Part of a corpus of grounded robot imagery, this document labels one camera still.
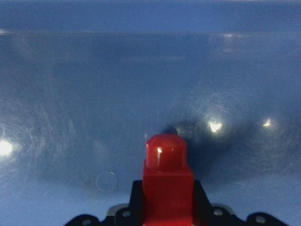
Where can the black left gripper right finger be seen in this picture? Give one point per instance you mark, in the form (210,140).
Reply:
(207,214)

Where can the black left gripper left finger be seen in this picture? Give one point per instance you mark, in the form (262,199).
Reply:
(129,215)

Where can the red block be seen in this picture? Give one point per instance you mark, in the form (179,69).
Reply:
(167,182)

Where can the blue plastic tray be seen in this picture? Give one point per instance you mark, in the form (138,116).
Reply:
(85,83)

